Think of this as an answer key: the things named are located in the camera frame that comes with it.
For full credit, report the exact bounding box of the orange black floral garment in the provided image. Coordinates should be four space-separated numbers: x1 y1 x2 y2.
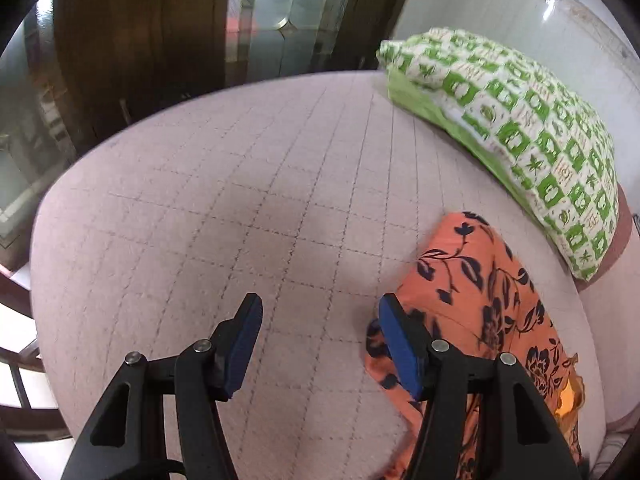
364 211 586 480

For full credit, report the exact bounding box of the pink quilted sofa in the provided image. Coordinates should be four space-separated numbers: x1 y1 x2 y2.
30 70 640 480

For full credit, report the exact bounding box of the frosted glass door panel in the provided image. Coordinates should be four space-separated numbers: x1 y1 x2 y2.
225 0 362 87

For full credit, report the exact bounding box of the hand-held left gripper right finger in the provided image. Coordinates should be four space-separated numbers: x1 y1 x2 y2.
378 292 583 480

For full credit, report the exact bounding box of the dark wooden door frame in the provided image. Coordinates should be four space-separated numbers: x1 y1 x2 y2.
52 0 426 141

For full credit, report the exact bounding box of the green white patterned pillow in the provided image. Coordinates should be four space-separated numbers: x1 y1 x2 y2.
376 27 621 282

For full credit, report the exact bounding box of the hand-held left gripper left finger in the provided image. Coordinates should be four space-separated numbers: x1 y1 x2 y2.
61 292 263 480

